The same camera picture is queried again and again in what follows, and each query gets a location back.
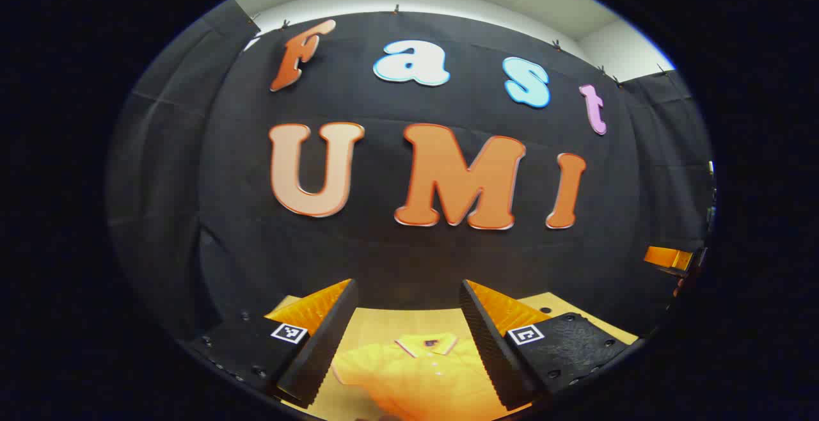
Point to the orange T-shirt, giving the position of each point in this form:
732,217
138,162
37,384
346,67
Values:
422,376

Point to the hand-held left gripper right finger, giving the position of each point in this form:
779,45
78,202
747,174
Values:
489,344

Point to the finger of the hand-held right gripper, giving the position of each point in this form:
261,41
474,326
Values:
665,256

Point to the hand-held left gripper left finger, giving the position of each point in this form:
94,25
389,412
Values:
323,344

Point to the black backdrop cloth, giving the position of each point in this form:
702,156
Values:
384,254

